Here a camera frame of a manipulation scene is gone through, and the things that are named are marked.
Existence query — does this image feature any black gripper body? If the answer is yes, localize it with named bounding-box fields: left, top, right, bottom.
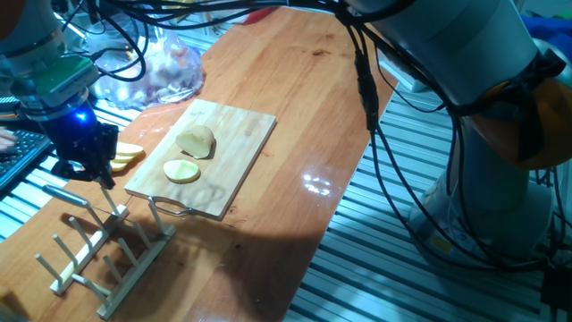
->
left=42, top=106, right=106, bottom=170

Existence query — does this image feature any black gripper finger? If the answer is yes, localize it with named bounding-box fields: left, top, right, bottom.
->
left=94, top=123, right=120, bottom=190
left=51, top=159, right=97, bottom=182

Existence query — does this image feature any steel cleaver knife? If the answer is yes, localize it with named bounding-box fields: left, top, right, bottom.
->
left=42, top=184, right=157, bottom=233

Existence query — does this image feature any person's bare hand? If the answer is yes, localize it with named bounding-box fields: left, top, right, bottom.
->
left=0, top=126, right=19, bottom=153

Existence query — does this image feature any black computer keyboard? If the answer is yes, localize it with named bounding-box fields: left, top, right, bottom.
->
left=0, top=129, right=54, bottom=191

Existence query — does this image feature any orange and grey teach pendant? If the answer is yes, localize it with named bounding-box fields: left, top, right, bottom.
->
left=0, top=96, right=23, bottom=122

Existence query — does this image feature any freshly cut potato slice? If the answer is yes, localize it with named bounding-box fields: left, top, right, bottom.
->
left=162, top=159, right=202, bottom=185

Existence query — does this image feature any halved potato chunk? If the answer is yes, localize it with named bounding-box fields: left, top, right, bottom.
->
left=174, top=124, right=216, bottom=160

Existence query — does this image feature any clear plastic bag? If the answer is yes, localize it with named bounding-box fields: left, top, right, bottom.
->
left=87, top=13, right=206, bottom=111

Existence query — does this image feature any wooden peg dish rack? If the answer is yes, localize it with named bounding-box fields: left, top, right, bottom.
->
left=34, top=185, right=178, bottom=321

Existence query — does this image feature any wooden cutting board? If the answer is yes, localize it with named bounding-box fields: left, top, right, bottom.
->
left=123, top=97, right=278, bottom=221

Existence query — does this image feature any white shopping bag red print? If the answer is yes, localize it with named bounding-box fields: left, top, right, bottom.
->
left=240, top=4, right=281, bottom=26

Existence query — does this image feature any blue plastic bag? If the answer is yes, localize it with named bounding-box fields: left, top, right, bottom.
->
left=520, top=13, right=572, bottom=50

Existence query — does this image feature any green wrist mount plate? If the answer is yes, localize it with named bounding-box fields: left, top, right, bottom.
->
left=11, top=55, right=100, bottom=108

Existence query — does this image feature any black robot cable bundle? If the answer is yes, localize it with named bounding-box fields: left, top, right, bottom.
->
left=57, top=0, right=568, bottom=274

